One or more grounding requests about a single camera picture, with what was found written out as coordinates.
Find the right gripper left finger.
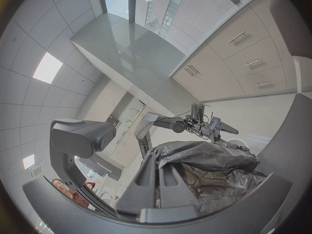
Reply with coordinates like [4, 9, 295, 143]
[116, 152, 157, 219]

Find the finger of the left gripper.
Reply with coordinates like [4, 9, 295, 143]
[218, 120, 239, 134]
[212, 134, 228, 145]

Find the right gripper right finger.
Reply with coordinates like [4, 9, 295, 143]
[140, 165, 201, 223]

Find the black plastic bag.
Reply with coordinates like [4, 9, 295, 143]
[141, 140, 267, 216]

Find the white trash bin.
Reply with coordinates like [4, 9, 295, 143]
[225, 137, 249, 153]

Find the person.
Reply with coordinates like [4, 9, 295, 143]
[52, 178, 103, 212]

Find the beige chest of drawers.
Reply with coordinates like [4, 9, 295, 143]
[172, 4, 296, 102]

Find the ceiling air vent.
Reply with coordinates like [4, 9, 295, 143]
[29, 163, 46, 179]

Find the square ceiling light panel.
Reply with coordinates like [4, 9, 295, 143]
[32, 52, 64, 84]
[22, 154, 35, 169]

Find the window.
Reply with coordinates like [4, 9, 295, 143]
[101, 0, 278, 56]

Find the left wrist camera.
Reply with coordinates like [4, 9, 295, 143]
[191, 103, 206, 119]

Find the grey chair with white frame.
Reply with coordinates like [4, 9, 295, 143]
[257, 0, 312, 180]

